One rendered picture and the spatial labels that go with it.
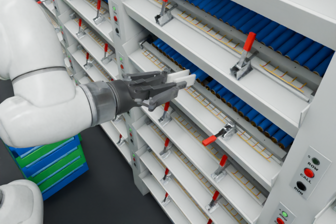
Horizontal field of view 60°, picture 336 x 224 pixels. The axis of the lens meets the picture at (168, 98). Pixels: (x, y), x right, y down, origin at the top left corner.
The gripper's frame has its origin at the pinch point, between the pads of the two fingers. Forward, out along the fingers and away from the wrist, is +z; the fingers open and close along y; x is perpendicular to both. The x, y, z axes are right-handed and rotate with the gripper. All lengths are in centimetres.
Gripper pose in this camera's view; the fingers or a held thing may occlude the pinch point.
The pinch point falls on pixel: (180, 79)
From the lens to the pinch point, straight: 74.2
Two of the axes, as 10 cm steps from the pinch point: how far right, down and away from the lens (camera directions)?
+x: -1.6, 8.0, 5.8
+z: 7.9, -2.5, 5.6
